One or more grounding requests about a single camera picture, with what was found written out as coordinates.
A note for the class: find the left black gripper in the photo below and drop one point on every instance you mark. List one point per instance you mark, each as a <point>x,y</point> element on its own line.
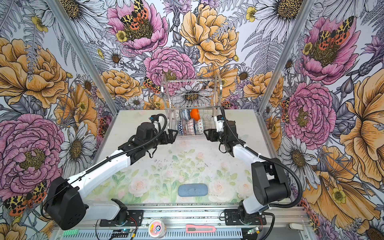
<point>171,138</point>

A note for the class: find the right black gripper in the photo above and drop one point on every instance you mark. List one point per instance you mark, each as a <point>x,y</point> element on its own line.
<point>212,133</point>

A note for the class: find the green patterned ceramic bowl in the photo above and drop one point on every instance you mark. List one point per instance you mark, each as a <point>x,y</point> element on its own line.
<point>200,126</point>

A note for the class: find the red patterned ceramic bowl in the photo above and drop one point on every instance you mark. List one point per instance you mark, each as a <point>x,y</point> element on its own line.
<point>181,125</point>

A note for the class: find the dark blue patterned bowl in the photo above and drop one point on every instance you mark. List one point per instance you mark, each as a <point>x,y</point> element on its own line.
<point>191,127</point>

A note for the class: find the white black lattice bowl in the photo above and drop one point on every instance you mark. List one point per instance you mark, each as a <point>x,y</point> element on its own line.
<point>176,115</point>

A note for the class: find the blue floral ceramic bowl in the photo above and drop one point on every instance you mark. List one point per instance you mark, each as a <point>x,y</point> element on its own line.
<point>185,114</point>

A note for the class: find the orange plastic bowl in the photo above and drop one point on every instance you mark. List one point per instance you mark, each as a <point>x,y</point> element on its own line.
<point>195,114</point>

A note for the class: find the steel wire dish rack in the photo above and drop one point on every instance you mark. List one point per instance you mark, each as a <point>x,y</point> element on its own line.
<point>204,94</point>

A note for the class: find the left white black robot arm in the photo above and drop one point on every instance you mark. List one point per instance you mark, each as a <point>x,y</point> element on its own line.
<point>67,202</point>

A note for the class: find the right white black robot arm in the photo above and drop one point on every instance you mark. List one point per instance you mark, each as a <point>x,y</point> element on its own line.
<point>270,183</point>

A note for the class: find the blue grey sponge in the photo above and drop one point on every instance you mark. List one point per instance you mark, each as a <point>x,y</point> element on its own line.
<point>192,190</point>

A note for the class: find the round pink sticker tin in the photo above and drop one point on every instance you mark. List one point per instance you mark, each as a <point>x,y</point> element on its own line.
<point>157,229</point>

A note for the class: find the pink utility knife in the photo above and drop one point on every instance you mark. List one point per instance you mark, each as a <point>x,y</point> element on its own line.
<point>191,229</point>

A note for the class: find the small green circuit board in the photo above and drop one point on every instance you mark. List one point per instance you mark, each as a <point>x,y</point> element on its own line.
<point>124,232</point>

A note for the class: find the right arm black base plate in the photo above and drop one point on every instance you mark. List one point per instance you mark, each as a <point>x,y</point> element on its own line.
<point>235,218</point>

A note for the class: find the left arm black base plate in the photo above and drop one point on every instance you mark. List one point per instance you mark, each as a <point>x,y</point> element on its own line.
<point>129,218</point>

